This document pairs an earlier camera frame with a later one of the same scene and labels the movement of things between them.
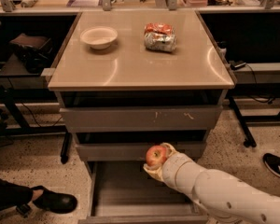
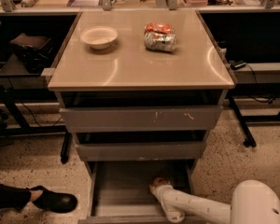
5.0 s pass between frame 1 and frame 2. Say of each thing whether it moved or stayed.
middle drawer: stayed
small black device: stayed
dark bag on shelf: stayed
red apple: moved
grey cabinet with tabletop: stayed
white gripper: moved
